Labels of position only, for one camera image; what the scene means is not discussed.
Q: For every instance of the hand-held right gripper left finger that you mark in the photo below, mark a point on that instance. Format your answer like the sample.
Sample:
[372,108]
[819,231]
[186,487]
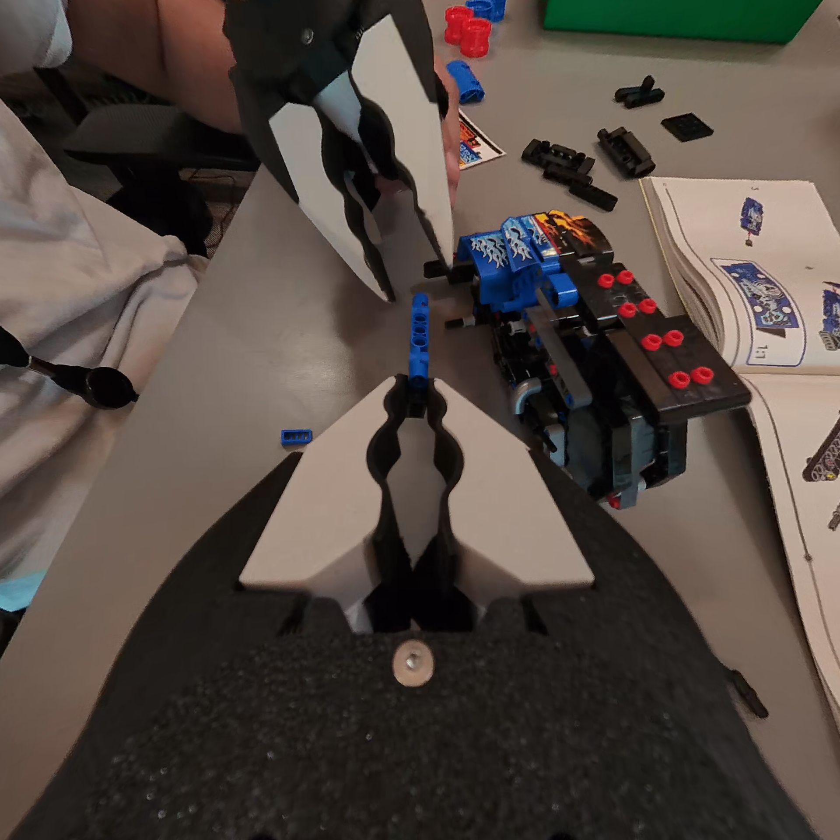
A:
[315,518]

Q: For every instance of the black LEGO connector pieces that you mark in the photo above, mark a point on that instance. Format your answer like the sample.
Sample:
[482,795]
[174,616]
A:
[558,154]

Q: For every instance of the person's left hand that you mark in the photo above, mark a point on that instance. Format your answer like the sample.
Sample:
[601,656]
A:
[451,151]

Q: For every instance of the black square lego tile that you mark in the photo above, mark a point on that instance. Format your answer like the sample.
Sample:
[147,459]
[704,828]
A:
[687,126]

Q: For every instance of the lego truck model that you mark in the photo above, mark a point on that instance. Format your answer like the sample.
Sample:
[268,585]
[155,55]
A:
[590,367]

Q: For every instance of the lego instruction booklet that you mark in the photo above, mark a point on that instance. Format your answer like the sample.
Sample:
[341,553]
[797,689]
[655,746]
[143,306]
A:
[754,262]

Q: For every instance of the short black lego beam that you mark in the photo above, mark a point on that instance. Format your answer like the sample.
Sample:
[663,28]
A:
[592,195]

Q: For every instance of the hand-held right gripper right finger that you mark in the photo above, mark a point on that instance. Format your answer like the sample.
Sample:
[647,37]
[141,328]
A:
[518,518]

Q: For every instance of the lego sticker sheet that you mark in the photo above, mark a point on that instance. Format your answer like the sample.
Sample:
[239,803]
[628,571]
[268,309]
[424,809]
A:
[478,143]

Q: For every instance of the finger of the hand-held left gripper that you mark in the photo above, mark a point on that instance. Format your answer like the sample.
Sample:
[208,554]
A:
[413,111]
[315,177]

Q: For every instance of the black lego bracket piece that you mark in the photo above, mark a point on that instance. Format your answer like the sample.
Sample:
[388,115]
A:
[625,152]

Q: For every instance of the red lego cylinder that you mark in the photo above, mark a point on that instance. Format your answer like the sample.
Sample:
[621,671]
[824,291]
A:
[456,23]
[476,38]

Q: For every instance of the blue printed lego panel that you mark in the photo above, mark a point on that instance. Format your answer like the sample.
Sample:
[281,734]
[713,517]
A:
[418,334]

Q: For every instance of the black lego connector piece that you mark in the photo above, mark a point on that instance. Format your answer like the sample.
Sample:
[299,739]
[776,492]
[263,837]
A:
[636,94]

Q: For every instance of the green storage bin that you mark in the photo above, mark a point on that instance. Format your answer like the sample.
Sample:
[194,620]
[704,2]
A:
[676,19]

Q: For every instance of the small blue lego grille tile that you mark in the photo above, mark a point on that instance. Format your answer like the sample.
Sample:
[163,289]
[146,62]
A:
[296,437]

